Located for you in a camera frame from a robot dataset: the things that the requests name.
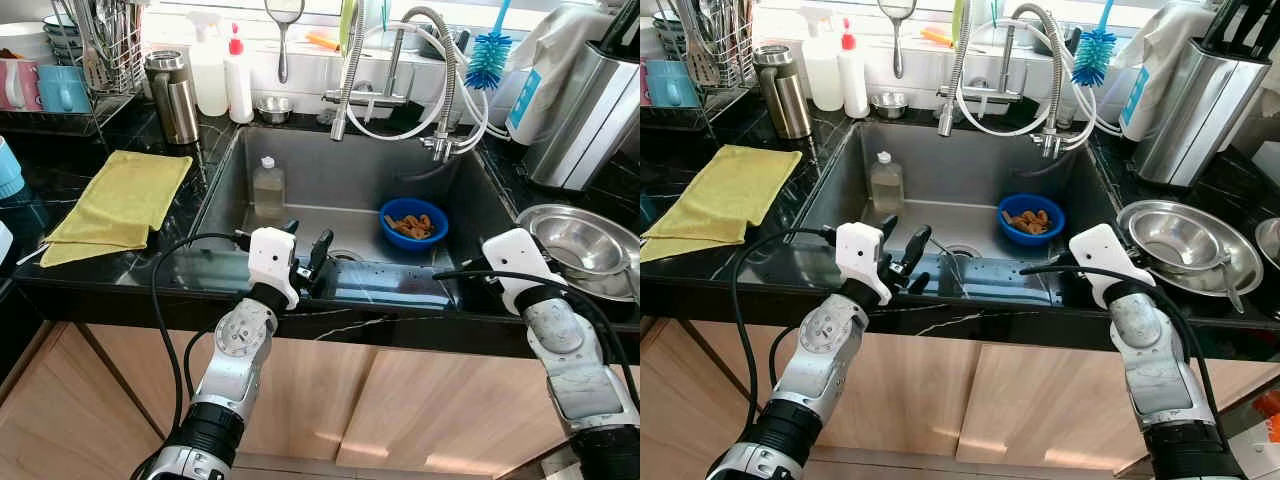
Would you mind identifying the steel spoon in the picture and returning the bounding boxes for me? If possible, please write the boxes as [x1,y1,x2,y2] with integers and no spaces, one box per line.
[1212,252,1246,316]

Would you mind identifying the grey kitchen sink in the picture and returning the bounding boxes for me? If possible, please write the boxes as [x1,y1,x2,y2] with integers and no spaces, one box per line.
[188,125,521,301]
[795,122,1131,301]

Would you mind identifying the steel kitchen faucet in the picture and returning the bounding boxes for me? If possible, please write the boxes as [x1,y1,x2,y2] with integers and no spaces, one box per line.
[322,0,411,141]
[935,0,1026,138]

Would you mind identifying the clear dish soap bottle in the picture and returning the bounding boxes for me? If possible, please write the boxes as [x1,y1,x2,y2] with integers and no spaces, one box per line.
[250,156,287,223]
[868,152,906,216]

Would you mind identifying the blue plastic bowl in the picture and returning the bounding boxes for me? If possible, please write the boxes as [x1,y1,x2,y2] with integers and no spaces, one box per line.
[379,198,450,251]
[997,193,1066,247]

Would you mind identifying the orange food scraps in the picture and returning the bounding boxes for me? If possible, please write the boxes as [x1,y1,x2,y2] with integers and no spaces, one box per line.
[1005,208,1053,235]
[387,212,436,239]

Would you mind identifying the wooden cabinet door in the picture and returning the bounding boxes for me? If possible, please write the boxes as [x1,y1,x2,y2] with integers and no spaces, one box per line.
[0,320,166,480]
[640,320,761,480]
[80,325,381,461]
[955,345,1241,471]
[700,330,991,466]
[335,350,601,476]

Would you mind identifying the white bottle red cap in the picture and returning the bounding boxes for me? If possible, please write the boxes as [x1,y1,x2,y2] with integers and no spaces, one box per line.
[838,18,869,119]
[224,22,255,124]

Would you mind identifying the yellow cloth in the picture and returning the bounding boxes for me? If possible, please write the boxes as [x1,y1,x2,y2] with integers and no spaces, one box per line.
[40,150,194,268]
[640,145,804,264]

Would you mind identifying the steel thermos flask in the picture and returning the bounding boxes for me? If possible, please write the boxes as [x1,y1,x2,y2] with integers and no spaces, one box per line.
[752,45,813,141]
[145,50,201,146]

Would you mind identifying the white spray bottle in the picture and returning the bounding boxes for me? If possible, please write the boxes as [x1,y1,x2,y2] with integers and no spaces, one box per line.
[185,12,231,118]
[800,8,846,113]

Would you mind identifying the steel mesh strainer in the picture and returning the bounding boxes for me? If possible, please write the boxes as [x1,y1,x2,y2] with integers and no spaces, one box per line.
[264,0,305,84]
[878,0,919,79]

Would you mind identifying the white water filter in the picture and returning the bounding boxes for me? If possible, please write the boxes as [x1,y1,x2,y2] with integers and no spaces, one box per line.
[1118,62,1176,141]
[505,65,561,146]

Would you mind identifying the blue bottle brush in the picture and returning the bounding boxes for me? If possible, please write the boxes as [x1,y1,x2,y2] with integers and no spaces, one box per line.
[463,0,513,91]
[1072,0,1123,88]

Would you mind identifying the blue mug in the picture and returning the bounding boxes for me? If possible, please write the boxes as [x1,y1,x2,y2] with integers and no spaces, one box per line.
[38,65,93,113]
[645,60,693,107]

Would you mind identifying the round steel plate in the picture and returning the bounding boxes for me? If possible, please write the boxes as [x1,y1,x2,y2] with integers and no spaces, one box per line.
[1117,200,1264,298]
[517,204,641,301]
[1255,215,1280,273]

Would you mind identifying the steel knife block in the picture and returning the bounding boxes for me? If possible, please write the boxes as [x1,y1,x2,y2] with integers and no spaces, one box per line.
[1132,38,1271,189]
[520,40,641,191]

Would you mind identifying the pink mug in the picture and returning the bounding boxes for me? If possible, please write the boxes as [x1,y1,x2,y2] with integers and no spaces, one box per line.
[0,58,41,111]

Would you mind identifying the beige cloth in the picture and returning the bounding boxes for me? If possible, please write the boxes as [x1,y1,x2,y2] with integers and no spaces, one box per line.
[1120,0,1216,101]
[510,3,626,111]

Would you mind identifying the white bowl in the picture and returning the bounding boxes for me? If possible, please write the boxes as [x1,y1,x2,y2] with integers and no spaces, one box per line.
[0,22,51,61]

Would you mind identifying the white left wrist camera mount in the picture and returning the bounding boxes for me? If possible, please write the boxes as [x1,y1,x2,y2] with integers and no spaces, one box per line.
[247,227,299,309]
[835,222,894,306]

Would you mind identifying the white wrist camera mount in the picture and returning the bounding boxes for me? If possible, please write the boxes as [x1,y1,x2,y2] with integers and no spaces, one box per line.
[482,228,569,316]
[835,222,894,306]
[247,227,299,309]
[1068,223,1156,309]

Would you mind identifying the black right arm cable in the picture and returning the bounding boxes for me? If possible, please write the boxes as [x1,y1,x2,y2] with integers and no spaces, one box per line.
[432,265,641,401]
[1018,262,1226,441]

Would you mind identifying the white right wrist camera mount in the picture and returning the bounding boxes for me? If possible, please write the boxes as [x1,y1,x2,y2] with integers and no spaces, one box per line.
[1068,223,1156,309]
[482,228,569,316]

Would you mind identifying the white looped hose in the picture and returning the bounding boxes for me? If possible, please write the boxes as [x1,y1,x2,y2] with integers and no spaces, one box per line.
[345,25,491,141]
[955,22,1101,138]

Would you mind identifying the wire dish rack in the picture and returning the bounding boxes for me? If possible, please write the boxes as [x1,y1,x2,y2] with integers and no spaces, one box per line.
[640,0,759,131]
[0,0,146,136]

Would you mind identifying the wire cutlery holder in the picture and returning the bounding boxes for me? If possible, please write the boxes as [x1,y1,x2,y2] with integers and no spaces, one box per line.
[75,0,146,96]
[680,0,756,91]

